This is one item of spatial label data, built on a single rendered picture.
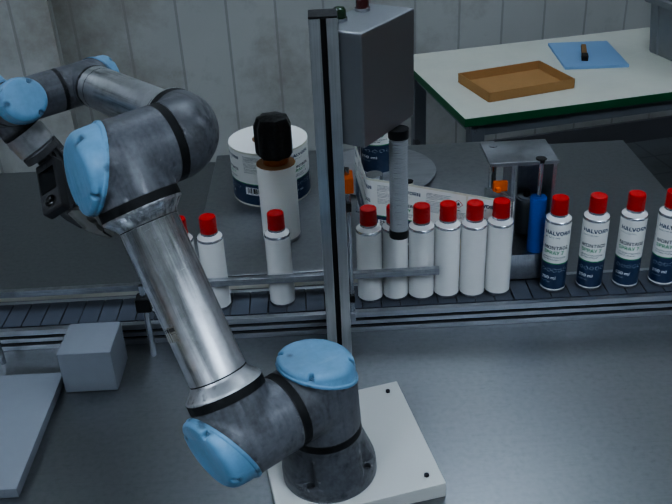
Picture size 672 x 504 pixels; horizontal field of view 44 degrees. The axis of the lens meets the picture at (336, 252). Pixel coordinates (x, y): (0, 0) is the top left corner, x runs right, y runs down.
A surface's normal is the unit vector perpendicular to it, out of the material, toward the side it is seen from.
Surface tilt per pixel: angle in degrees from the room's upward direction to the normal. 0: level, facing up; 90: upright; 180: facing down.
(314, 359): 6
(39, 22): 90
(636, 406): 0
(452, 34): 90
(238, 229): 0
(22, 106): 70
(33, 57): 90
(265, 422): 53
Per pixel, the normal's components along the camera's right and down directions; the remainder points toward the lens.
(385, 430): -0.09, -0.86
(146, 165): 0.65, -0.21
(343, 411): 0.64, 0.33
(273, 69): 0.23, 0.48
